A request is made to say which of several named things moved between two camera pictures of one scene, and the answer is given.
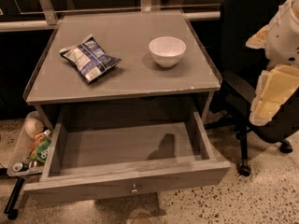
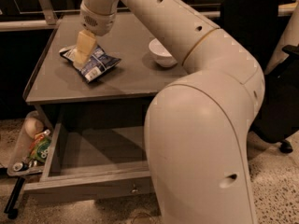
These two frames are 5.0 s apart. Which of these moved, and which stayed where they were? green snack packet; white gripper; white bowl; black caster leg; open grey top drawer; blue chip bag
Moved: blue chip bag; white gripper
Stayed: green snack packet; black caster leg; open grey top drawer; white bowl
